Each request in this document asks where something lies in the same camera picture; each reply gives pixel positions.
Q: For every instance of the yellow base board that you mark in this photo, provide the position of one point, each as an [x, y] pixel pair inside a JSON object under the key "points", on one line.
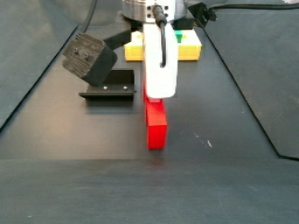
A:
{"points": [[190, 47]]}

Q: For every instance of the red block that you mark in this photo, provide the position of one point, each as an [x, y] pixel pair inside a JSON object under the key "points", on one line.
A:
{"points": [[155, 120]]}

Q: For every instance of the black angle bracket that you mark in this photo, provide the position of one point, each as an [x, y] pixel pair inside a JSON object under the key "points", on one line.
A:
{"points": [[116, 86]]}

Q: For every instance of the black cable clip bracket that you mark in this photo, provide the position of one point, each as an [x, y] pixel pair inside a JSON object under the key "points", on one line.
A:
{"points": [[203, 14]]}

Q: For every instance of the green bar block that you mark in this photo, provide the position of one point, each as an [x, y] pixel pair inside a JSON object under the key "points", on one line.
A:
{"points": [[178, 35]]}

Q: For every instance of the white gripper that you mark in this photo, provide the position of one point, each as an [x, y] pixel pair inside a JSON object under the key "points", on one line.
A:
{"points": [[159, 77]]}

